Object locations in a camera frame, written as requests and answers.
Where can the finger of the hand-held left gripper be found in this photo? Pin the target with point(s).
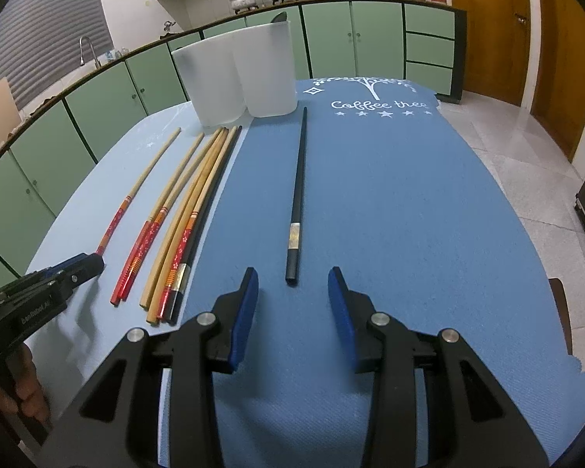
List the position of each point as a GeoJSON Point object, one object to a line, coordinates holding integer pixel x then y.
{"type": "Point", "coordinates": [63, 267]}
{"type": "Point", "coordinates": [85, 270]}

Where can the metal kettle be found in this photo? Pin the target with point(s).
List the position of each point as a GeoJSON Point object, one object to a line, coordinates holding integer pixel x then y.
{"type": "Point", "coordinates": [168, 28]}

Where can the small clear bottles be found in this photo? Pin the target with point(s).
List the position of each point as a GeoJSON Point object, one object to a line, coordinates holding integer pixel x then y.
{"type": "Point", "coordinates": [113, 53]}

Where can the brown wooden chair back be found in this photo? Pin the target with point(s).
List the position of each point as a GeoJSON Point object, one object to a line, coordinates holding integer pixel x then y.
{"type": "Point", "coordinates": [560, 312]}

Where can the brown wooden door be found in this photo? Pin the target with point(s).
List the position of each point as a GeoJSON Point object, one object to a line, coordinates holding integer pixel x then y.
{"type": "Point", "coordinates": [487, 34]}
{"type": "Point", "coordinates": [565, 68]}

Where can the silver cooking pot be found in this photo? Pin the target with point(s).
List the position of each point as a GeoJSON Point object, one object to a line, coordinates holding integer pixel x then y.
{"type": "Point", "coordinates": [243, 0]}

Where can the white plastic utensil holder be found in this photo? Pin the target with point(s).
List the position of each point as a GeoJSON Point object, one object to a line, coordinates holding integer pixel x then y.
{"type": "Point", "coordinates": [263, 68]}

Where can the dark blue printed placemat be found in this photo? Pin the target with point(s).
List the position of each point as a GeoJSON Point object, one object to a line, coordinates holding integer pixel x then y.
{"type": "Point", "coordinates": [395, 204]}

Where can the light blue printed placemat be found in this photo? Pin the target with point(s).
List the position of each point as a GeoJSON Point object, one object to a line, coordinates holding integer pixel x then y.
{"type": "Point", "coordinates": [78, 234]}

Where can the person's left hand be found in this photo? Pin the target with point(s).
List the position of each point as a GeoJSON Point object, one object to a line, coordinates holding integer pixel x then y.
{"type": "Point", "coordinates": [29, 390]}

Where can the black ladle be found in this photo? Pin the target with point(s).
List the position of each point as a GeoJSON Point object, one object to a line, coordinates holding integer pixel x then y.
{"type": "Point", "coordinates": [279, 16]}

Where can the grey window shutter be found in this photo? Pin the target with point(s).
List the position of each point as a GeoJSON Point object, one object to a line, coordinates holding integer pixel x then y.
{"type": "Point", "coordinates": [53, 34]}

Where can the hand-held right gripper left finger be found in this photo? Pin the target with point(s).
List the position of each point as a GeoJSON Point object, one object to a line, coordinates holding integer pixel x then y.
{"type": "Point", "coordinates": [243, 321]}

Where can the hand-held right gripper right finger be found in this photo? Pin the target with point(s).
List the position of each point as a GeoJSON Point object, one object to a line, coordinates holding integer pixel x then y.
{"type": "Point", "coordinates": [343, 321]}

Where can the green base kitchen cabinets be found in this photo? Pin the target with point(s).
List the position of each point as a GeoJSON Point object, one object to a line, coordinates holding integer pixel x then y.
{"type": "Point", "coordinates": [331, 39]}

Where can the bundle of mixed chopsticks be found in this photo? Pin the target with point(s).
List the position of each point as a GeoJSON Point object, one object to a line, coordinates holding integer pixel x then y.
{"type": "Point", "coordinates": [144, 253]}

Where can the chrome sink faucet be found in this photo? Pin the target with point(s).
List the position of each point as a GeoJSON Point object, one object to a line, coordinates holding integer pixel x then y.
{"type": "Point", "coordinates": [81, 53]}

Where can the brown cardboard sheet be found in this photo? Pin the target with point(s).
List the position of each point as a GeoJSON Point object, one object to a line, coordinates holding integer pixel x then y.
{"type": "Point", "coordinates": [0, 102]}

